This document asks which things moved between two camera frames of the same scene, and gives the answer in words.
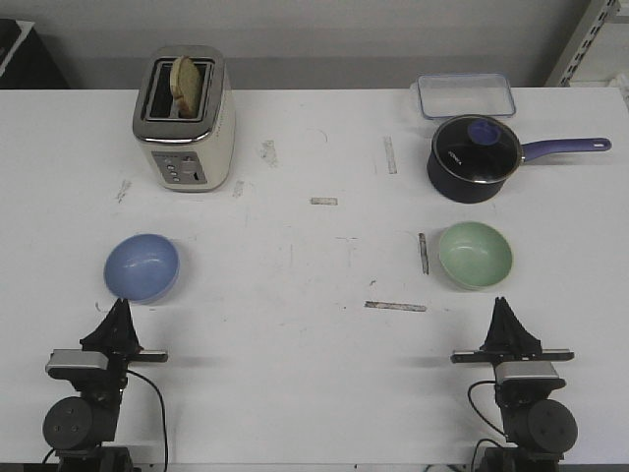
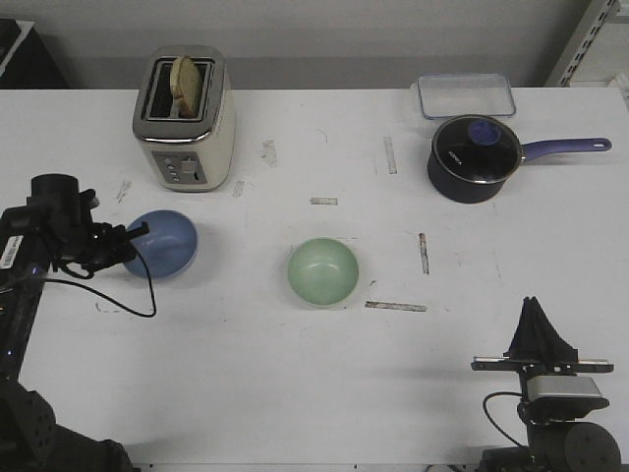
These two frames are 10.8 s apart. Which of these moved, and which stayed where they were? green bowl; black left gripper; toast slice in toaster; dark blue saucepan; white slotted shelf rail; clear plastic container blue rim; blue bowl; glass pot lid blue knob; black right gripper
Moved: black left gripper; green bowl; blue bowl; black right gripper
Stayed: clear plastic container blue rim; white slotted shelf rail; toast slice in toaster; glass pot lid blue knob; dark blue saucepan
